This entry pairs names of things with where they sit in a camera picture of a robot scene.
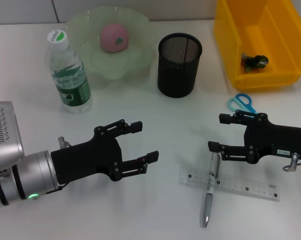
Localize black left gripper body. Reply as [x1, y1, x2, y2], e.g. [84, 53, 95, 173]
[50, 126, 124, 186]

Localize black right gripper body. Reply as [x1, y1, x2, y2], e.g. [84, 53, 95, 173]
[243, 112, 301, 165]

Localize blue scissors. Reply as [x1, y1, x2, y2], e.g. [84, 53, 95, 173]
[227, 92, 259, 117]

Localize silver ballpoint pen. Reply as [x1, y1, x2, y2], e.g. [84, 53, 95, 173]
[202, 152, 221, 228]

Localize green plastic wrapper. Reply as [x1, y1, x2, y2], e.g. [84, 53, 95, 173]
[240, 52, 270, 74]

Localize clear plastic water bottle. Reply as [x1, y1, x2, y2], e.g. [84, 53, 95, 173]
[46, 29, 93, 114]

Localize pink toy peach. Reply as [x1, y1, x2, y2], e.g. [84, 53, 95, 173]
[99, 21, 130, 53]

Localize clear plastic ruler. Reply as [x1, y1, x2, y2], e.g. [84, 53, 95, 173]
[178, 168, 281, 202]

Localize black mesh pen holder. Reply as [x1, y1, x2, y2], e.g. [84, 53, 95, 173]
[157, 32, 203, 99]

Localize translucent green fruit plate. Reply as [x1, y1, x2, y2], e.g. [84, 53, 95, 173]
[64, 6, 158, 88]

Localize yellow plastic bin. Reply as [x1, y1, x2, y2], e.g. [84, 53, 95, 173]
[213, 0, 301, 92]

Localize right gripper cable with plug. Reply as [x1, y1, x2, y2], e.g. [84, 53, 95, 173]
[282, 152, 301, 173]

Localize gripper cable with plug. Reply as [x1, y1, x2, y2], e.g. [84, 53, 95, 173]
[45, 136, 73, 196]
[282, 152, 301, 173]

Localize left gripper cable with plug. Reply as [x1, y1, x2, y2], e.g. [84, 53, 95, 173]
[45, 136, 73, 196]

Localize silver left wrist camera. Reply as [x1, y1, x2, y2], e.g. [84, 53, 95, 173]
[0, 101, 25, 174]

